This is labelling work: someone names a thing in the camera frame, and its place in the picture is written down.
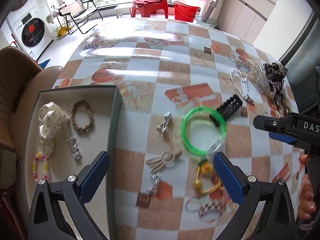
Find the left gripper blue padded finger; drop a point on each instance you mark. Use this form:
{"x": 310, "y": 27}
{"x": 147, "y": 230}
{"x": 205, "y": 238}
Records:
{"x": 91, "y": 176}
{"x": 232, "y": 177}

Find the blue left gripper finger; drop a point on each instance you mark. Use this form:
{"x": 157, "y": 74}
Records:
{"x": 283, "y": 138}

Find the silver rhinestone hair clip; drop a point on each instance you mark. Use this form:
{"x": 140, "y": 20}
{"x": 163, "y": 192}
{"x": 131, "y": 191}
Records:
{"x": 72, "y": 142}

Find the black scalloped hair clip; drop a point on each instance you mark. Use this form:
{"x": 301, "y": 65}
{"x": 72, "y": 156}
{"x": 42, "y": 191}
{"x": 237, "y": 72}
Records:
{"x": 229, "y": 107}

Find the green plastic bangle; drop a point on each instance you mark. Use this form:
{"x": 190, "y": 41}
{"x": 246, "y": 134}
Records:
{"x": 204, "y": 132}

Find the white polka dot scrunchie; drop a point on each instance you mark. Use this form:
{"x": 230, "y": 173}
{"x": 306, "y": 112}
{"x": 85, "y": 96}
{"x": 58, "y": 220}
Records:
{"x": 52, "y": 118}

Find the silver crystal hair clip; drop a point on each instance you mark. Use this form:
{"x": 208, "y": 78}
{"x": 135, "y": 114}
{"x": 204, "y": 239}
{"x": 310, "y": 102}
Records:
{"x": 163, "y": 127}

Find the person's right hand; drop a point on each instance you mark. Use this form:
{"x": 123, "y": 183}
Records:
{"x": 307, "y": 206}

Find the grey shallow tray box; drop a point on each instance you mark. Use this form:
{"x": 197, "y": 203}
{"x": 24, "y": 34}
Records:
{"x": 104, "y": 102}

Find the clear claw hair clip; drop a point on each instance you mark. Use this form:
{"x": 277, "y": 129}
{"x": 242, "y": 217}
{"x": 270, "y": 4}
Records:
{"x": 258, "y": 77}

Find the beige bunny hair clip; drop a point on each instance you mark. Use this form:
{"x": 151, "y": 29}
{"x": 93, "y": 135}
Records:
{"x": 167, "y": 158}

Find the brown leather chair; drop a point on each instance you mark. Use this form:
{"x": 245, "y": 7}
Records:
{"x": 21, "y": 80}

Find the white cabinet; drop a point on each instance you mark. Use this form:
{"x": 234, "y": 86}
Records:
{"x": 245, "y": 18}

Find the light blue basin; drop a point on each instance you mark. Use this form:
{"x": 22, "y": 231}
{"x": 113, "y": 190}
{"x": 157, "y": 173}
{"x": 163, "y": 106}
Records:
{"x": 209, "y": 23}

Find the red plastic bucket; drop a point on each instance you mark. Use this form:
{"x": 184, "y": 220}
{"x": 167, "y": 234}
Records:
{"x": 185, "y": 12}

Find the yellow item basket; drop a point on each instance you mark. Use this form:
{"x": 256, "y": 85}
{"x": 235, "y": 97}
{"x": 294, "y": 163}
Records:
{"x": 62, "y": 31}

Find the lower white washing machine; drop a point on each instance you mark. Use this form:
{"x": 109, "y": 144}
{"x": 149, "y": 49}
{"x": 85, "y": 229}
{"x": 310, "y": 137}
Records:
{"x": 30, "y": 30}

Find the folding lounge chair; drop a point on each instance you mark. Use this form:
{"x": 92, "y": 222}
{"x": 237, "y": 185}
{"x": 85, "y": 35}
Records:
{"x": 77, "y": 14}

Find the small white stool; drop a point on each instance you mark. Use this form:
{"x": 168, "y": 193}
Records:
{"x": 123, "y": 9}

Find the red plastic chair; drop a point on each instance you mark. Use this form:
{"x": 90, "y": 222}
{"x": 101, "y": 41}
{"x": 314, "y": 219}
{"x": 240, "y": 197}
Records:
{"x": 147, "y": 7}

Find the mop with grey handle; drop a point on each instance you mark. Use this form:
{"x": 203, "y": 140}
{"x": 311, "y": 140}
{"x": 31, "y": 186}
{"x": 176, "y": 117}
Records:
{"x": 212, "y": 5}

